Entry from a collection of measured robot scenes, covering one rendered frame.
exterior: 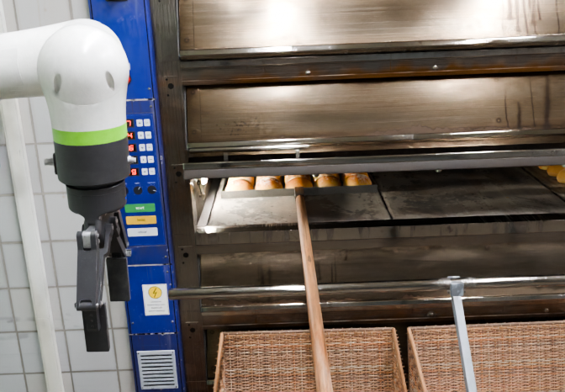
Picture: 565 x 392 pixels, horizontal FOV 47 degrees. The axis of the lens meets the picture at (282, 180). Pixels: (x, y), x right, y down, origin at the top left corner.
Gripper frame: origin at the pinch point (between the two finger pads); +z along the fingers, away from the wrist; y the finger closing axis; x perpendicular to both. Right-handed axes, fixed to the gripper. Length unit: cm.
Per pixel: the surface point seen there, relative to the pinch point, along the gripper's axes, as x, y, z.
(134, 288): -19, -99, 46
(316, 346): 32, -32, 26
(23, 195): -50, -102, 17
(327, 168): 39, -87, 5
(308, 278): 32, -62, 26
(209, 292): 7, -65, 30
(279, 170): 26, -87, 6
